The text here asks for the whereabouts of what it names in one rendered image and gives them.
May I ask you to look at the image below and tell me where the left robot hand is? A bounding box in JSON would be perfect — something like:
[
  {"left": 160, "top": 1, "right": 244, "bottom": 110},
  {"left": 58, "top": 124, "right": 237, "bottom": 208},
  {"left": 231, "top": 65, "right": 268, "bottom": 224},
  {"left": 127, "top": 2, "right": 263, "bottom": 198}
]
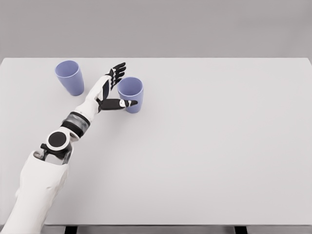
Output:
[{"left": 83, "top": 62, "right": 138, "bottom": 112}]

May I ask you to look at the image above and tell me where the lavender plastic cup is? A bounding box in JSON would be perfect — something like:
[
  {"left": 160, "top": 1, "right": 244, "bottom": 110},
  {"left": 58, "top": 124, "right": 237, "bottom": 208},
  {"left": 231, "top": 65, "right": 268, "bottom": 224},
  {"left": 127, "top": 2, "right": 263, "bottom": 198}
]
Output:
[
  {"left": 117, "top": 77, "right": 144, "bottom": 114},
  {"left": 54, "top": 60, "right": 85, "bottom": 97}
]

